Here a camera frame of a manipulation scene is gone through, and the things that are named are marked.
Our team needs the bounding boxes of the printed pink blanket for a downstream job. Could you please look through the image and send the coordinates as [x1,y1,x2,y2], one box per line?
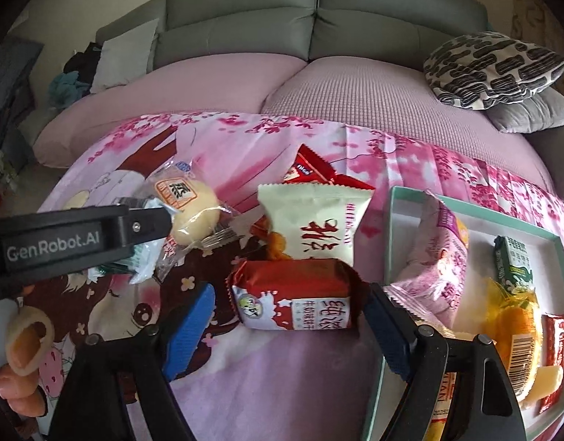
[0,110,564,441]

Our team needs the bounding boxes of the person's left hand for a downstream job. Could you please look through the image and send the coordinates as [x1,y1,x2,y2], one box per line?
[0,305,55,416]

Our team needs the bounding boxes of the yellow snack packet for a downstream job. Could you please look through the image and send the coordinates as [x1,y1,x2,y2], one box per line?
[484,278,542,398]

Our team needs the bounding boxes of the dark grey pillow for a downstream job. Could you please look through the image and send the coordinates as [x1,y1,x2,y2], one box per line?
[486,85,564,134]

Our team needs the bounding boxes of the green round cracker packet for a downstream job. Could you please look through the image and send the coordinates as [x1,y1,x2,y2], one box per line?
[87,197,173,286]

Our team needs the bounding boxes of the green snack packet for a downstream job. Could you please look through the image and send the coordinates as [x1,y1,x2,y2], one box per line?
[493,235,536,295]

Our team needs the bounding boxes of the black clothes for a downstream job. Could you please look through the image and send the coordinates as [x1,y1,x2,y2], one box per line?
[64,42,103,74]

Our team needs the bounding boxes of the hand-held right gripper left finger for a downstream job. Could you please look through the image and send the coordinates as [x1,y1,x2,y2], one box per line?
[48,282,216,441]

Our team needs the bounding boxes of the light grey pillow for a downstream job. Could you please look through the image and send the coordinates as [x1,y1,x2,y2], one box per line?
[90,18,160,93]

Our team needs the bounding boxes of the clear bun packet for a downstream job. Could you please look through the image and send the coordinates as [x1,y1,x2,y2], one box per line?
[142,158,246,281]

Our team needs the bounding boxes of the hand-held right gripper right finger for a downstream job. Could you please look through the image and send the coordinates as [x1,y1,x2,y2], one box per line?
[362,282,528,441]

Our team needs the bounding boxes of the orange white snack packet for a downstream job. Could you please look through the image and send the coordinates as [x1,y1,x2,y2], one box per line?
[420,372,462,441]

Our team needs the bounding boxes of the grey sofa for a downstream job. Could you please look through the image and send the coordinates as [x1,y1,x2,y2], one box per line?
[96,0,564,203]

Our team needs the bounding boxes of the pink sofa cover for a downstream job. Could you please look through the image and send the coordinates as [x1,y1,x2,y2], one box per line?
[34,53,558,198]

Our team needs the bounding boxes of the beige patterned curtain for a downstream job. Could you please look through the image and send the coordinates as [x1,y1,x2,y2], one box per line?
[507,0,564,97]

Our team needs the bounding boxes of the red milk biscuit packet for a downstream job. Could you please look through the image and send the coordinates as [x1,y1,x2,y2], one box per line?
[227,258,362,331]

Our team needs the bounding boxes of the teal rimmed white box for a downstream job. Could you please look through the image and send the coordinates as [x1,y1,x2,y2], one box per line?
[360,186,564,441]

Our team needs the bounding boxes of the red snack packet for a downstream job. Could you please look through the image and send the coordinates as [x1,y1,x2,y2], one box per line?
[536,313,564,414]
[282,143,377,194]

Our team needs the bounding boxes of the teal cloth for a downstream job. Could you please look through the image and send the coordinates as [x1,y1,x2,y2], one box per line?
[49,72,90,110]

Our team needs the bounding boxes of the pink snack packet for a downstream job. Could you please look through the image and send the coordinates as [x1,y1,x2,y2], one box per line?
[385,191,471,331]

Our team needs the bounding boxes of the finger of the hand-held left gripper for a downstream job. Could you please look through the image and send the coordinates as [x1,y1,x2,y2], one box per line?
[126,209,173,243]

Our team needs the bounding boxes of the black white patterned pillow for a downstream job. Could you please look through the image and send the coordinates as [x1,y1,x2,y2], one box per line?
[423,32,564,110]

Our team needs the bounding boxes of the dark panel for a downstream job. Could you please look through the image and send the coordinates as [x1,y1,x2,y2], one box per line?
[0,39,44,184]

